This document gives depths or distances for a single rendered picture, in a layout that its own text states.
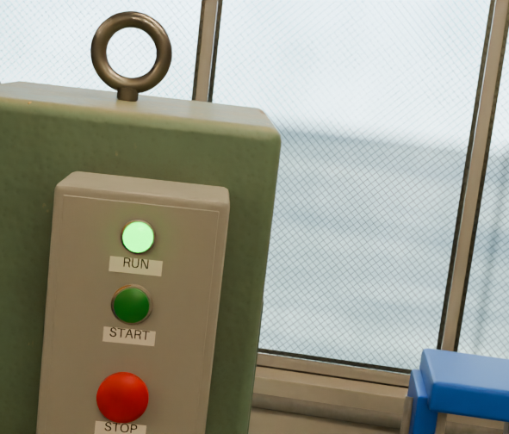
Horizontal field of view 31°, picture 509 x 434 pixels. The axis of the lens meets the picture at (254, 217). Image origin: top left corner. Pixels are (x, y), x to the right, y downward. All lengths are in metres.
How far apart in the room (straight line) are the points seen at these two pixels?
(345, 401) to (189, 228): 1.58
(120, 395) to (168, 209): 0.11
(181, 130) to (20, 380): 0.19
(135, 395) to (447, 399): 0.79
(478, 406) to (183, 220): 0.83
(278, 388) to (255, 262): 1.49
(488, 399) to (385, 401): 0.81
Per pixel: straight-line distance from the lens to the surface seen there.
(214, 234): 0.52
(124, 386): 0.53
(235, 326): 0.59
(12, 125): 0.58
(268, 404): 2.07
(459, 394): 1.28
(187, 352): 0.53
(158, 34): 0.67
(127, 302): 0.52
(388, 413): 2.08
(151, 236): 0.51
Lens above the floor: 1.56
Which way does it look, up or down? 10 degrees down
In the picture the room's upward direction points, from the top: 7 degrees clockwise
